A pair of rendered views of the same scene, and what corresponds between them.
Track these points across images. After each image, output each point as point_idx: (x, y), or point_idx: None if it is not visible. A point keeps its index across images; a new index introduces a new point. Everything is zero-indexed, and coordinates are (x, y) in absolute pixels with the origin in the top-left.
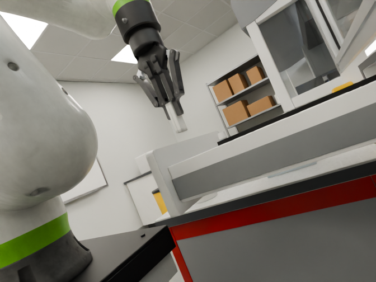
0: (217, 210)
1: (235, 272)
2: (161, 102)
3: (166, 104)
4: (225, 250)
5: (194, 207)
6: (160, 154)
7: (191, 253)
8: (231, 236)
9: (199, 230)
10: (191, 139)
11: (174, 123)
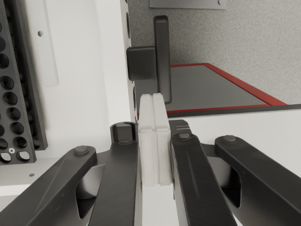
0: (173, 114)
1: (178, 95)
2: (186, 141)
3: (159, 128)
4: (183, 102)
5: (226, 129)
6: None
7: (241, 99)
8: (168, 108)
9: (219, 109)
10: (101, 56)
11: (156, 101)
